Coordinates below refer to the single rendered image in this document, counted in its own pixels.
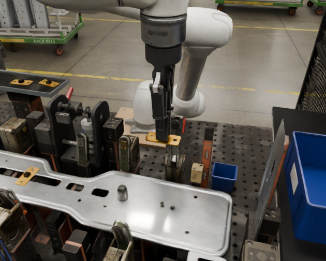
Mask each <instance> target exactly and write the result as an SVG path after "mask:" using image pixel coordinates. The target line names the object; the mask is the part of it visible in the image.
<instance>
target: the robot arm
mask: <svg viewBox="0 0 326 261"><path fill-rule="evenodd" d="M36 1H38V2H40V3H42V4H44V5H46V6H49V7H52V8H56V9H65V10H66V11H70V12H80V13H85V14H96V13H99V12H102V11H105V12H108V13H112V14H115V15H119V16H124V17H128V18H132V19H136V20H140V22H141V39H142V41H143V42H145V59H146V61H147V62H148V63H150V64H152V65H153V66H154V70H153V71H152V78H153V81H152V80H146V81H143V82H141V83H140V84H139V85H138V87H137V89H136V92H135V95H134V103H133V110H134V116H133V119H125V124H127V125H131V126H132V128H131V129H130V133H131V134H148V133H149V132H156V140H162V141H168V136H170V134H171V116H172V115H173V114H175V115H182V116H184V118H185V119H189V118H195V117H198V116H200V115H202V113H204V111H205V106H206V100H205V97H204V95H203V94H202V93H201V92H199V91H198V89H197V86H198V83H199V80H200V77H201V74H202V72H203V68H204V65H205V62H206V59H207V56H209V55H210V54H211V53H212V52H213V51H215V50H216V49H217V48H221V47H223V46H225V45H227V44H228V42H229V41H230V40H231V37H232V19H231V18H230V17H229V16H228V15H227V14H225V13H223V12H221V11H219V10H215V9H210V8H200V7H188V3H189V0H36ZM182 47H183V50H184V52H183V57H182ZM181 58H182V62H181V68H180V73H179V79H178V82H177V85H175V86H174V72H175V67H176V64H177V63H178V62H180V60H181ZM173 86H174V87H173Z"/></svg>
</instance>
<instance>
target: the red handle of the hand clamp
mask: <svg viewBox="0 0 326 261"><path fill-rule="evenodd" d="M185 125H186V119H185V118H184V120H183V132H182V135H183V134H184V129H185ZM171 161H172V162H173V163H176V161H177V154H174V153H173V155H172V158H171Z"/></svg>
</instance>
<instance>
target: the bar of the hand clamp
mask: <svg viewBox="0 0 326 261"><path fill-rule="evenodd" d="M183 120H184V116H182V115H175V114H173V115H172V116H171V135H176V136H180V137H181V140H180V143H179V145H178V146H172V145H169V155H168V166H170V165H171V163H172V161H171V158H172V154H173V153H174V154H177V161H176V167H177V168H178V167H179V161H180V157H181V146H182V132H183Z"/></svg>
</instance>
